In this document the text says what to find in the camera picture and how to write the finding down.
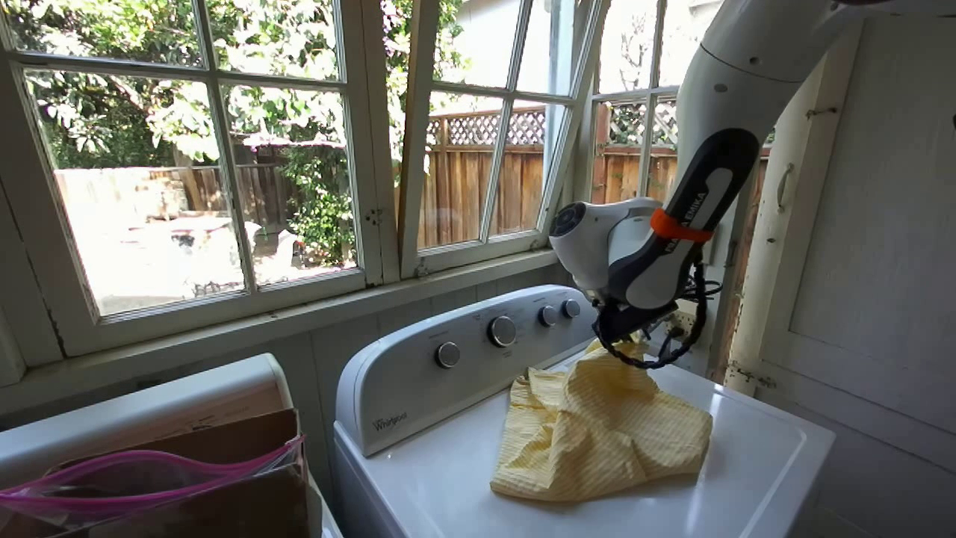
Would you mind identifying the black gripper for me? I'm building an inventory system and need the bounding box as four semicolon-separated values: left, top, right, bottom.
594;299;665;343

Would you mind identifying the yellow towel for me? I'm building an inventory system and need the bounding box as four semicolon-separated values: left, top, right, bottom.
490;340;714;502

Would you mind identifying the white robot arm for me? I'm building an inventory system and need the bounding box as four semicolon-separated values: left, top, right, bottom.
551;0;956;365

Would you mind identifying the white washing machine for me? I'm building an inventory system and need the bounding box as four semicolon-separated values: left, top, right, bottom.
335;283;835;538

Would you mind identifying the white dryer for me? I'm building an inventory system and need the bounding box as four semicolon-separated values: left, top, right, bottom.
0;356;341;538

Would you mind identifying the brown cardboard box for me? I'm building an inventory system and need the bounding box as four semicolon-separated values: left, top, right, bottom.
85;408;308;538

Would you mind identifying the pink-edged plastic bag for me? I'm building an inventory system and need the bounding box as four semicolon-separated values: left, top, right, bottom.
0;435;302;523

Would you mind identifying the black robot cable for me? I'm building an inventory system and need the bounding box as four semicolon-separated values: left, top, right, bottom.
606;247;726;374

